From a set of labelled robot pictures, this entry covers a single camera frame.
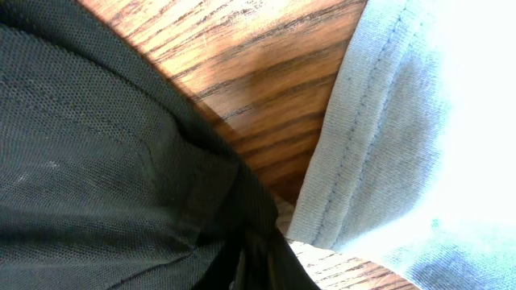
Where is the black t-shirt with white logo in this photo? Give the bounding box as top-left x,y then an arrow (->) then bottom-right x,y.
1,1 -> 314,290

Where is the light blue t-shirt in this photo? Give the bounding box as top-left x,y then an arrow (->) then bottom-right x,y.
288,0 -> 515,289

